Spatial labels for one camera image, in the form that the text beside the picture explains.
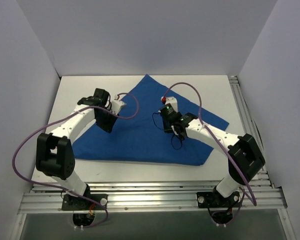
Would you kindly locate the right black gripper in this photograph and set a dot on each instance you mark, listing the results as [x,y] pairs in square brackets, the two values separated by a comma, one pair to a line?
[169,128]

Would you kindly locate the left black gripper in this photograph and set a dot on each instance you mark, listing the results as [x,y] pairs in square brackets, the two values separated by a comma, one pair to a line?
[106,123]

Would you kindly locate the blue surgical drape cloth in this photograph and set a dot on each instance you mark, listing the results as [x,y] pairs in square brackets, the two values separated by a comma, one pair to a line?
[141,138]

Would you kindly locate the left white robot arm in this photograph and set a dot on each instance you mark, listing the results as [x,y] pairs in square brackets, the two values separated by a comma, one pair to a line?
[54,152]

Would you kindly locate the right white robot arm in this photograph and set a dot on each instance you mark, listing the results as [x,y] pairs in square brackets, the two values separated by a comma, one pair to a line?
[244,156]

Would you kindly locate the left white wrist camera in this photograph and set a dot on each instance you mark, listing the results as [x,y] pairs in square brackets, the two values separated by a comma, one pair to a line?
[117,106]

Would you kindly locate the aluminium side rail frame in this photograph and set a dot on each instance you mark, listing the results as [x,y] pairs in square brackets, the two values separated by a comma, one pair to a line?
[239,115]

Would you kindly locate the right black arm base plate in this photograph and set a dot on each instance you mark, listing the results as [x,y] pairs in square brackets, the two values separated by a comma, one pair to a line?
[211,200]

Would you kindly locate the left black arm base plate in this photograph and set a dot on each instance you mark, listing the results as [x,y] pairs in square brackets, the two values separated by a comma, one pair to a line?
[73,203]

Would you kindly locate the aluminium front rail frame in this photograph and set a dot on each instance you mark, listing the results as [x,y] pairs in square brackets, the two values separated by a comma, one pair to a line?
[166,196]

